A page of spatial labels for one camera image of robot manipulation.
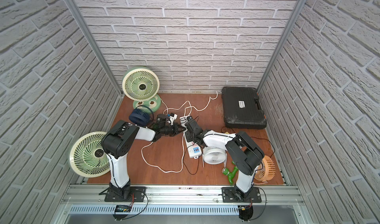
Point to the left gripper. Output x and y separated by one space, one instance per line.
171 130

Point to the white power strip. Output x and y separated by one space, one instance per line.
193 149

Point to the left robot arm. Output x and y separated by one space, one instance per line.
119 140

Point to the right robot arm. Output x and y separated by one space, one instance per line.
244 152

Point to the white small desk fan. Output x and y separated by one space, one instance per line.
213 155

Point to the dark blue small fan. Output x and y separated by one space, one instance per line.
140 117

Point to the orange small fan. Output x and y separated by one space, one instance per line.
266 170

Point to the green fan at left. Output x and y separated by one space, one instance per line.
87 157

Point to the black plastic tool case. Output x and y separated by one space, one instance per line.
242 109

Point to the black round connector box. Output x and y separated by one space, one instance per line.
245 213

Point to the small black controller box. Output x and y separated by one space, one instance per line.
123 209

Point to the green fan by back wall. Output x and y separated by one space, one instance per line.
142 85

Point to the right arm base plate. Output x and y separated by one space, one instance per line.
233 194

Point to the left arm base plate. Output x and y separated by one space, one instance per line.
125 194

